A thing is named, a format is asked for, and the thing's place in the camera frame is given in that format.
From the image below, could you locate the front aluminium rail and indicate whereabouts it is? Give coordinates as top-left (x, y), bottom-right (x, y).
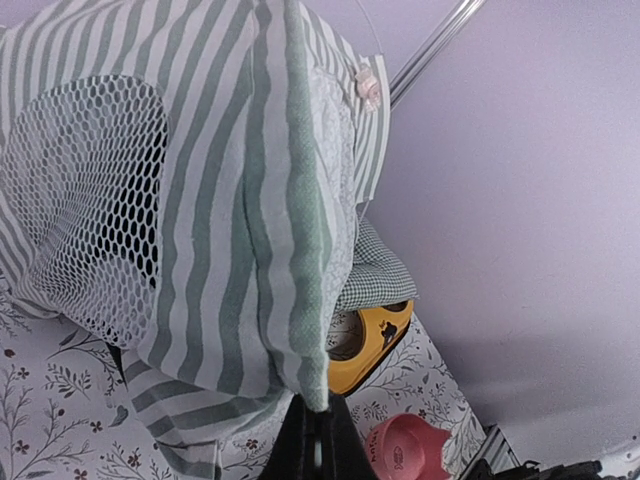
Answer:
top-left (464, 425), bottom-right (520, 480)

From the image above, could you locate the floral table mat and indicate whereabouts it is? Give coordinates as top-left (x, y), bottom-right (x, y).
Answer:
top-left (1, 302), bottom-right (485, 479)

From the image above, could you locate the striped pet tent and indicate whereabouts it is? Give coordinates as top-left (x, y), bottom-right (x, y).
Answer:
top-left (1, 1), bottom-right (390, 479)

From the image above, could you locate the yellow double bowl holder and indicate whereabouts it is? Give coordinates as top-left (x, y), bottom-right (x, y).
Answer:
top-left (328, 300), bottom-right (414, 396)

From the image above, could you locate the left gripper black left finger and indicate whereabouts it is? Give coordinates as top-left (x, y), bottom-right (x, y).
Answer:
top-left (259, 395), bottom-right (318, 480)

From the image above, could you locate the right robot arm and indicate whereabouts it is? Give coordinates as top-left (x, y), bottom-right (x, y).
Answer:
top-left (463, 433), bottom-right (639, 480)

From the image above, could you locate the right aluminium frame post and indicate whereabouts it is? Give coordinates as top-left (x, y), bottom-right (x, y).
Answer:
top-left (390, 0), bottom-right (486, 110)

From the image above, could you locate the pink bowl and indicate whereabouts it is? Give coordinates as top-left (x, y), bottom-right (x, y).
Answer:
top-left (365, 413), bottom-right (452, 480)

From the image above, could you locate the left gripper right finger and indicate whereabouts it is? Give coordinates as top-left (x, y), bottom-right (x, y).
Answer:
top-left (317, 399), bottom-right (375, 480)

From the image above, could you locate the green checkered cushion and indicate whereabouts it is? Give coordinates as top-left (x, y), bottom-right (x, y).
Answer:
top-left (335, 218), bottom-right (418, 312)

